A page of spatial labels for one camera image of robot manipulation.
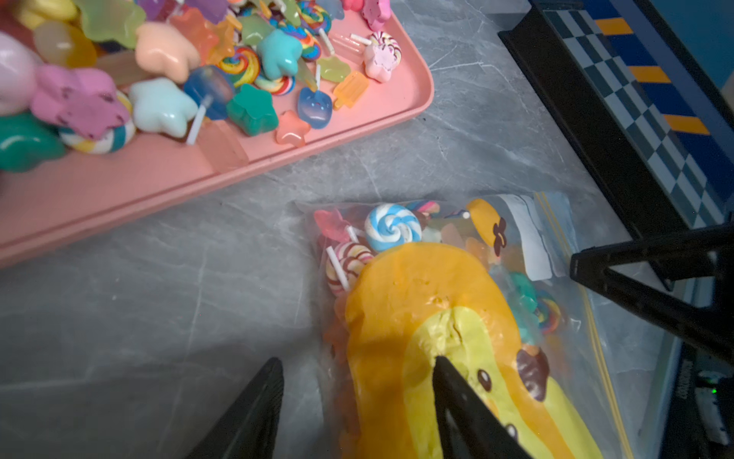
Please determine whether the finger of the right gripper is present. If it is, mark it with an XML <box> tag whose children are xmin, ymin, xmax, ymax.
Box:
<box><xmin>571</xmin><ymin>222</ymin><xmax>733</xmax><ymax>270</ymax></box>
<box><xmin>570</xmin><ymin>252</ymin><xmax>733</xmax><ymax>363</ymax></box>

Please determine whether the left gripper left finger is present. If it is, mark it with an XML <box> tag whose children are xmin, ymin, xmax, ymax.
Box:
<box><xmin>187</xmin><ymin>358</ymin><xmax>285</xmax><ymax>459</ymax></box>

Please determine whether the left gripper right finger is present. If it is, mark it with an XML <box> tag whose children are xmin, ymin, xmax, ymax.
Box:
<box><xmin>432</xmin><ymin>356</ymin><xmax>529</xmax><ymax>458</ymax></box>

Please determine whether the pink plastic tray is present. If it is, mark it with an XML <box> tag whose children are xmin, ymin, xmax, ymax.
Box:
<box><xmin>1</xmin><ymin>18</ymin><xmax>434</xmax><ymax>267</ymax></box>

